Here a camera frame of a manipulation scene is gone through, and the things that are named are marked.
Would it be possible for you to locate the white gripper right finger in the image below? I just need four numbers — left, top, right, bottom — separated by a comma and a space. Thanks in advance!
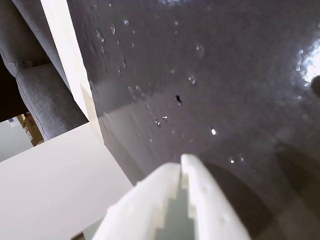
180, 153, 253, 240

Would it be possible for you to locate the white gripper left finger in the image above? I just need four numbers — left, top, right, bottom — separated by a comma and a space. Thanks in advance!
92, 161, 182, 240

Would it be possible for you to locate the brown cardboard box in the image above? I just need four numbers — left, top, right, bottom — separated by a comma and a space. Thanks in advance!
16, 112, 46, 147

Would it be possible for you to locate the gray fabric chair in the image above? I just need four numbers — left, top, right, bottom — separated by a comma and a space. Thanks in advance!
0, 0, 90, 141

